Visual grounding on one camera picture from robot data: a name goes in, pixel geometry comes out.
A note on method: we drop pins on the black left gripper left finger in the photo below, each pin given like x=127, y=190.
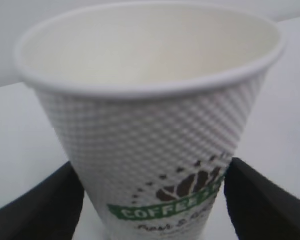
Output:
x=51, y=210

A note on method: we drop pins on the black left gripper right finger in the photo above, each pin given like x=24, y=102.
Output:
x=259, y=209

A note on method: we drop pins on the white paper coffee cup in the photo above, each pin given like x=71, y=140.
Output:
x=149, y=101

